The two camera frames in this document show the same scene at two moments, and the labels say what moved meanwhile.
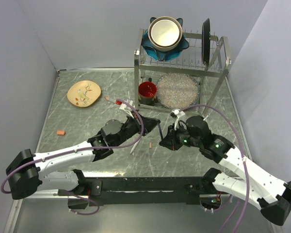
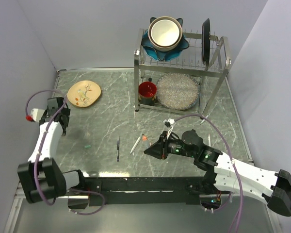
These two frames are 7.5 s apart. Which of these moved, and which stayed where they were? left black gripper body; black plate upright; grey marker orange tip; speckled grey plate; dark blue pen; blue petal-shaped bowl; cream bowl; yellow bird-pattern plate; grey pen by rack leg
Moved: grey marker orange tip; dark blue pen; left black gripper body
Stayed: blue petal-shaped bowl; grey pen by rack leg; speckled grey plate; black plate upright; cream bowl; yellow bird-pattern plate
